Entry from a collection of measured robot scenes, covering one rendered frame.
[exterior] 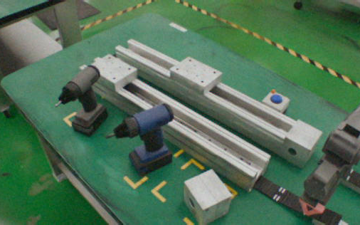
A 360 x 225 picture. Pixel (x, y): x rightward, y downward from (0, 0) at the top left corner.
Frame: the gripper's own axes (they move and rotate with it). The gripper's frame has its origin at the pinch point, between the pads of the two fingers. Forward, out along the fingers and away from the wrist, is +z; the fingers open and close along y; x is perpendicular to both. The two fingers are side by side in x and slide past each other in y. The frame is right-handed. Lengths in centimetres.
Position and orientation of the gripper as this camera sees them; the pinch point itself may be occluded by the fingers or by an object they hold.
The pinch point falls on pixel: (312, 202)
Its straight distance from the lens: 98.2
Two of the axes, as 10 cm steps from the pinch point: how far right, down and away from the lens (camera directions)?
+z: -0.2, 7.3, 6.8
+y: -6.4, 5.2, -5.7
